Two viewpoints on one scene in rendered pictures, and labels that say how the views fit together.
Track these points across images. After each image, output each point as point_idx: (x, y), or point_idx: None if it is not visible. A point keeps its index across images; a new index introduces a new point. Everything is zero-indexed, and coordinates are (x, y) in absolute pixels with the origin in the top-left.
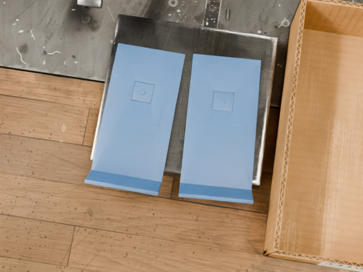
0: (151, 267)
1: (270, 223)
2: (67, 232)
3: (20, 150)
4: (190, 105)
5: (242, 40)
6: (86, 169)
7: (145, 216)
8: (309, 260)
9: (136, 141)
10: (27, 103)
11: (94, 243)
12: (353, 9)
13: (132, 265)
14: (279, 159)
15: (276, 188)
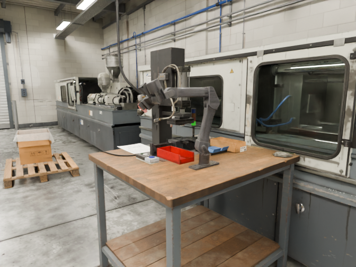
0: (228, 156)
1: (232, 148)
2: (217, 158)
3: None
4: (212, 148)
5: (208, 146)
6: (211, 156)
7: (221, 155)
8: (239, 149)
9: (212, 150)
10: (197, 156)
11: (221, 157)
12: (215, 138)
13: (227, 157)
14: (225, 145)
15: (229, 145)
